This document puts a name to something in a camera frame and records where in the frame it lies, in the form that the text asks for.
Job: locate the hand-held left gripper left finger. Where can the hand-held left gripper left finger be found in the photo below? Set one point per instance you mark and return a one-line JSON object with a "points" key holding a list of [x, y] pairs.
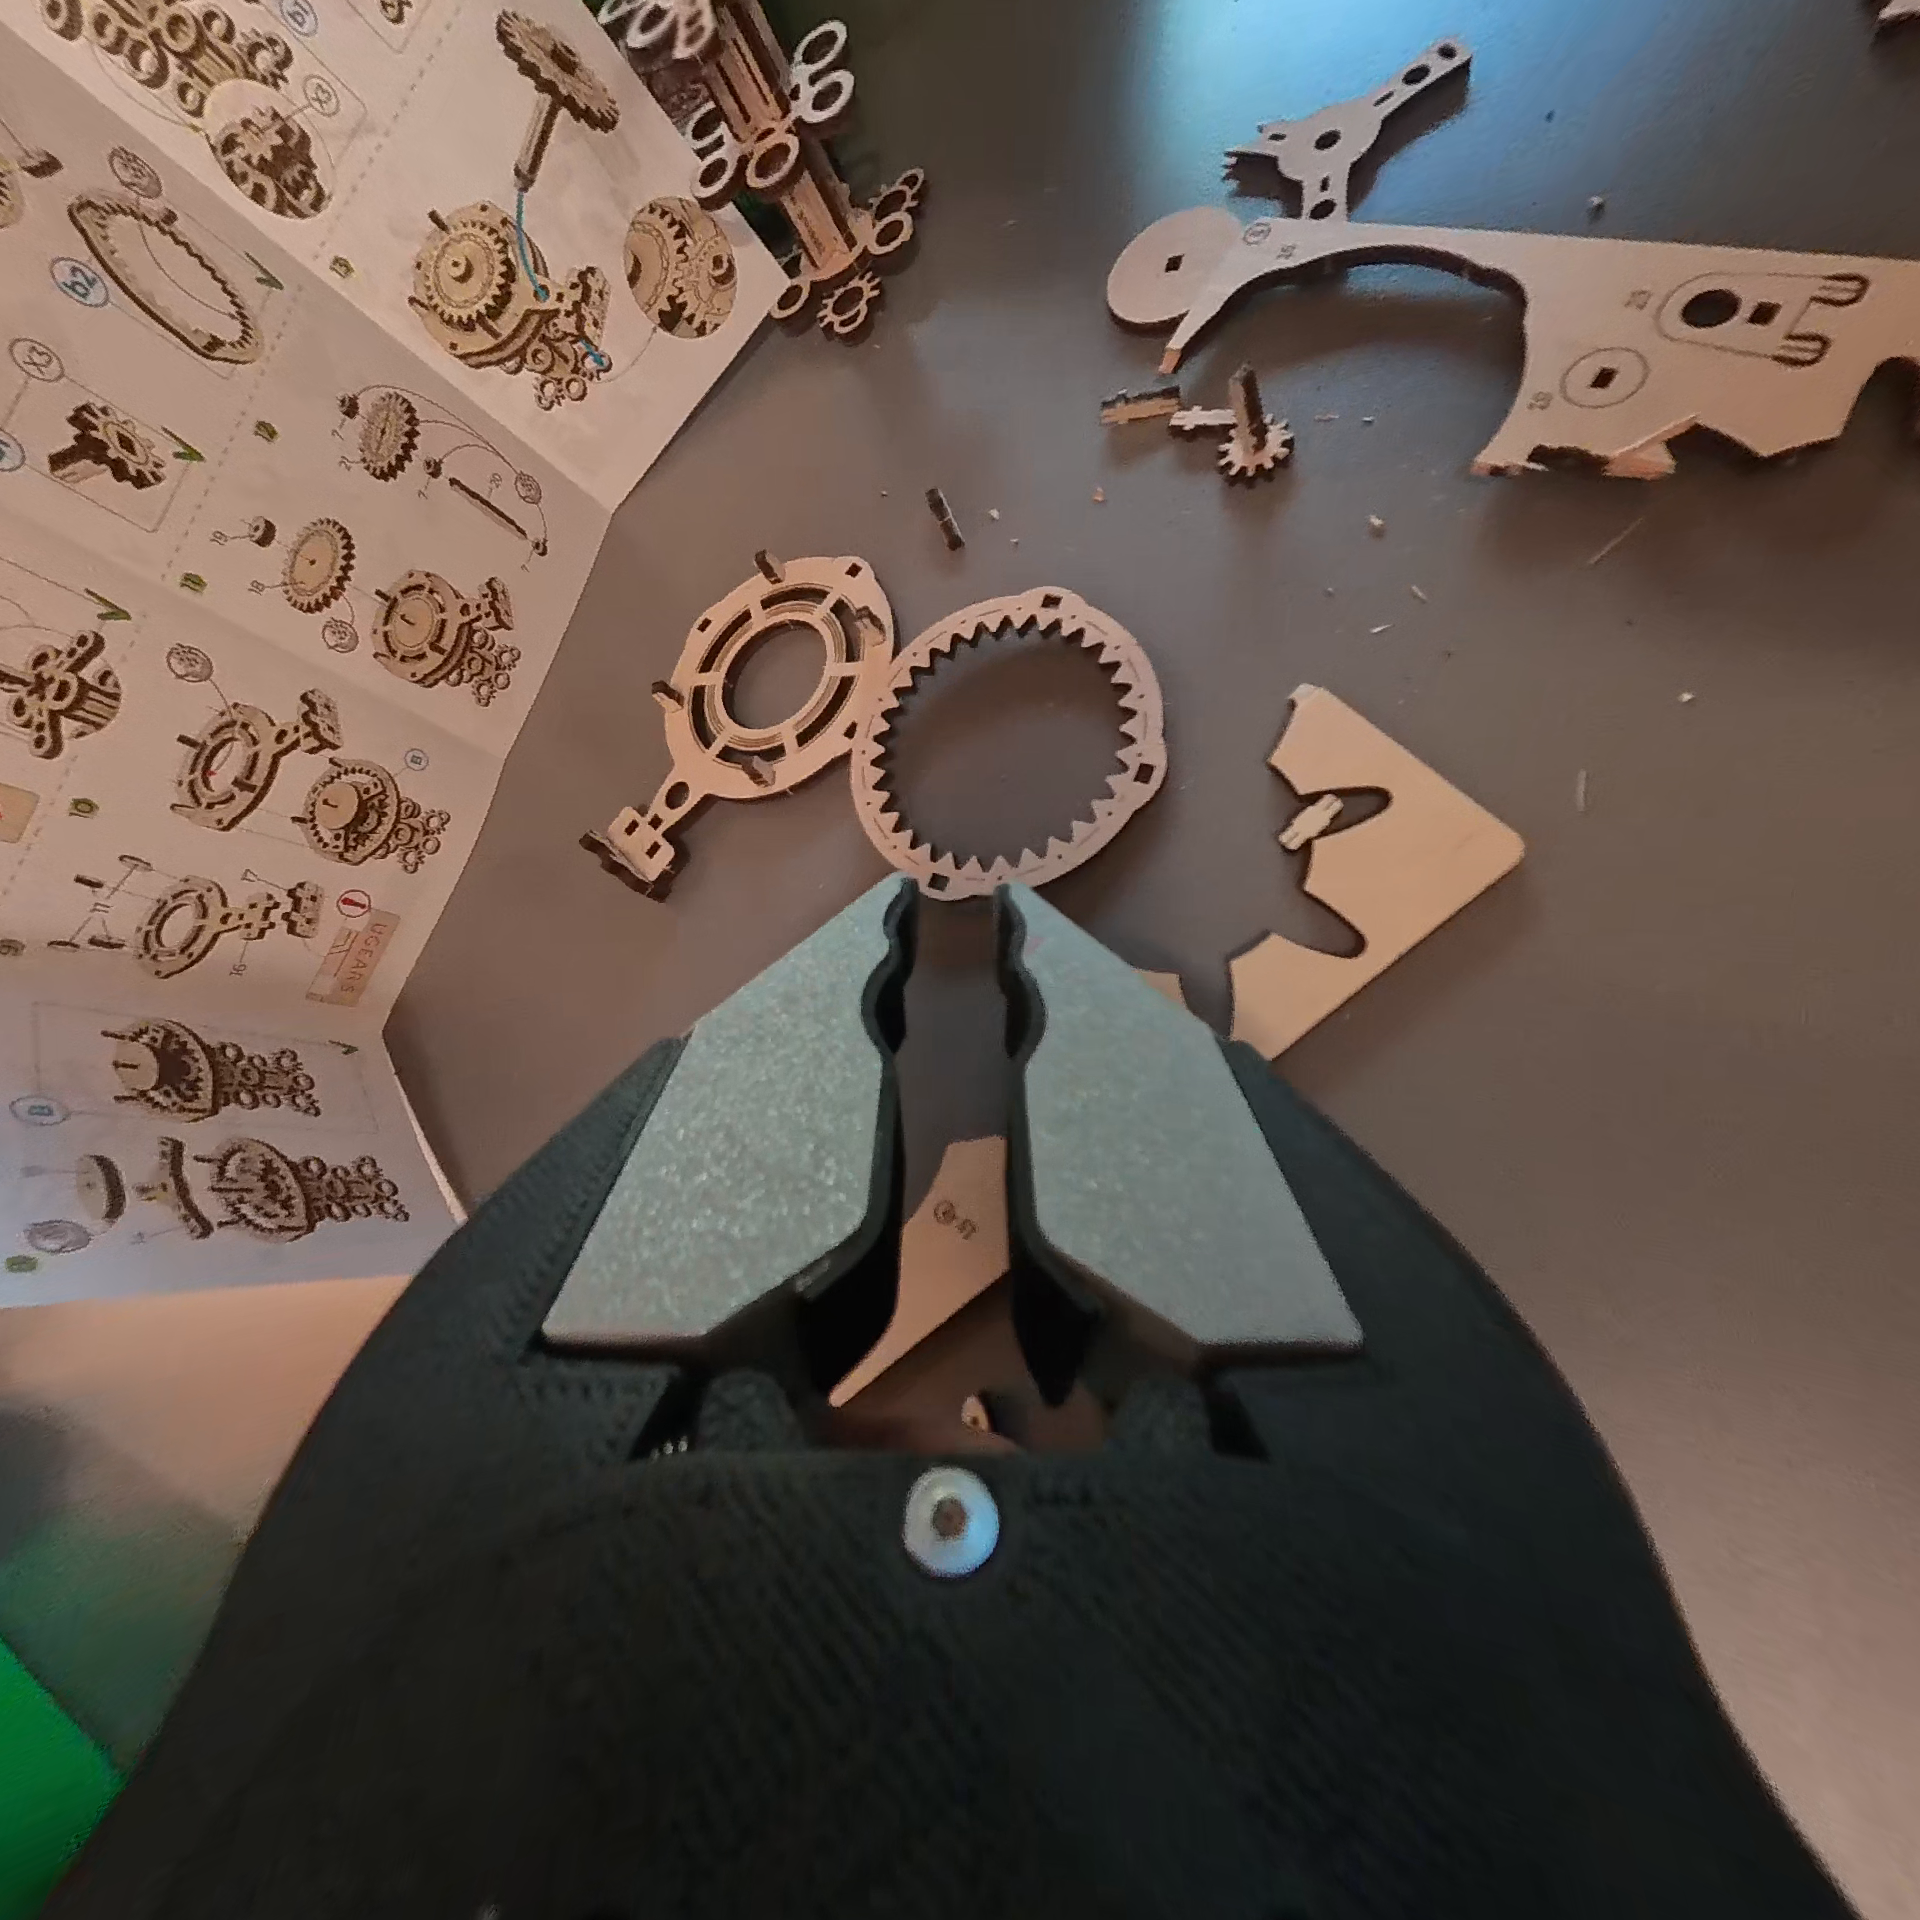
{"points": [[721, 1171]]}

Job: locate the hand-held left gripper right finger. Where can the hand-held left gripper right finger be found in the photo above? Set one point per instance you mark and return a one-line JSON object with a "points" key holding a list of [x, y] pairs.
{"points": [[1170, 1184]]}

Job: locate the wooden model assembly with loops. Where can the wooden model assembly with loops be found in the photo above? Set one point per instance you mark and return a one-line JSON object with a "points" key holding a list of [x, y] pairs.
{"points": [[780, 148]]}

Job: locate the small wooden connector part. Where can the small wooden connector part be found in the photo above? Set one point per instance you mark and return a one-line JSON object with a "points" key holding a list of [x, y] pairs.
{"points": [[1316, 821]]}

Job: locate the small wooden scrap sheet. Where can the small wooden scrap sheet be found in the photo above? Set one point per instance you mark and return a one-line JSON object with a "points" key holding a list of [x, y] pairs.
{"points": [[1424, 855]]}

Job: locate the small dark wooden peg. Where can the small dark wooden peg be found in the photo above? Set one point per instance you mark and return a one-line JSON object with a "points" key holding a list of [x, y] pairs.
{"points": [[941, 516]]}

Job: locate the small wooden gear with axle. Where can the small wooden gear with axle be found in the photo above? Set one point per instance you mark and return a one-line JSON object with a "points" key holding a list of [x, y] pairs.
{"points": [[1252, 441]]}

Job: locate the printed assembly instruction sheet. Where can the printed assembly instruction sheet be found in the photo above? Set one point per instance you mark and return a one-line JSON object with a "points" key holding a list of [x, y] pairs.
{"points": [[224, 450]]}

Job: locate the green plastic object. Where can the green plastic object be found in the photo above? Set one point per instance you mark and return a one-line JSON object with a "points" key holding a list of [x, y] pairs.
{"points": [[43, 1786]]}

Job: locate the long wooden scrap sheet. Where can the long wooden scrap sheet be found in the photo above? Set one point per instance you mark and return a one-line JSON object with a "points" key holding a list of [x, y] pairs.
{"points": [[1739, 389]]}

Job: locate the wooden round frame with stem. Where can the wooden round frame with stem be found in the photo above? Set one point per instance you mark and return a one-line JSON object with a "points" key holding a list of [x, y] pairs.
{"points": [[716, 645]]}

